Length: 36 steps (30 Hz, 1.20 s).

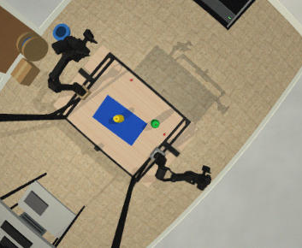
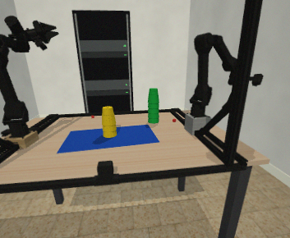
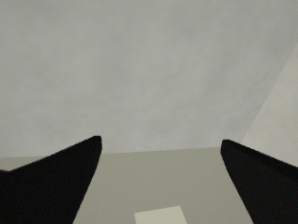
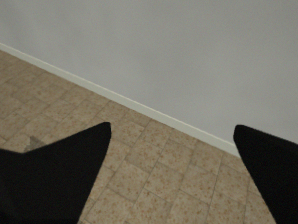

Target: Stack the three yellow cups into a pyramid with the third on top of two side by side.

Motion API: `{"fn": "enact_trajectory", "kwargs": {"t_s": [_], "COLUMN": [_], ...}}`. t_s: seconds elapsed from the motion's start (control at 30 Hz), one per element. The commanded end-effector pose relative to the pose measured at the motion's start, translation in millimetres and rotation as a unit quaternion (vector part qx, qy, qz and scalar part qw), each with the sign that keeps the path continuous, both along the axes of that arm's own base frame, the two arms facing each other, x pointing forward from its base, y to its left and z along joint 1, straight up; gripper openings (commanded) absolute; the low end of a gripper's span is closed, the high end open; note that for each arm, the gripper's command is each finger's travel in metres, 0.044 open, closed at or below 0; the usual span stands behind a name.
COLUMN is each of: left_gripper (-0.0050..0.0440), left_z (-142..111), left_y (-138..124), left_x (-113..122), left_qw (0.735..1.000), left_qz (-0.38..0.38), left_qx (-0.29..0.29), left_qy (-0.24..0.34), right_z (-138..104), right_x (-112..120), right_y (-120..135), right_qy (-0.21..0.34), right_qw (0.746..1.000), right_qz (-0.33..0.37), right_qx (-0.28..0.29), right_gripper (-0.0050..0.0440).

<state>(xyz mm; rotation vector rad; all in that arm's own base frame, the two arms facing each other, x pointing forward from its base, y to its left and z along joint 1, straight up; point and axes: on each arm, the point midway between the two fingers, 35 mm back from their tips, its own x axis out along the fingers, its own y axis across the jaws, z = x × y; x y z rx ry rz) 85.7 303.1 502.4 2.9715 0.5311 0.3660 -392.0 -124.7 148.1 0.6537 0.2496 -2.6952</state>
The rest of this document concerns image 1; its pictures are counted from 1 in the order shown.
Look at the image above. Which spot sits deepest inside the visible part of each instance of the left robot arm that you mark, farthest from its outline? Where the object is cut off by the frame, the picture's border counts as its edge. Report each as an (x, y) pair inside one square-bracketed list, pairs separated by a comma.
[(53, 81)]

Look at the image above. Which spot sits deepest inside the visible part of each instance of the blue mat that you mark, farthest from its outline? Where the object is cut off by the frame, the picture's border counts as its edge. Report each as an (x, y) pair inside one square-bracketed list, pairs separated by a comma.
[(129, 129)]

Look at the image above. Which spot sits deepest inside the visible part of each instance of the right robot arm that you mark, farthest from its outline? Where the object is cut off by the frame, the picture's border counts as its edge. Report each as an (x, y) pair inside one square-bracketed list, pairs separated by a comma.
[(190, 175)]

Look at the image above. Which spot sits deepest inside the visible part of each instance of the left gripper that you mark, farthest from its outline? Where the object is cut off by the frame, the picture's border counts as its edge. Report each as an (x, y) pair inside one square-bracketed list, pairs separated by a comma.
[(78, 44)]

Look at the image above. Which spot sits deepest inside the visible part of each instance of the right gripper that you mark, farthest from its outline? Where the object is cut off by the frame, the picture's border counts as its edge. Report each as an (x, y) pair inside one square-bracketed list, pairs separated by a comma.
[(205, 169)]

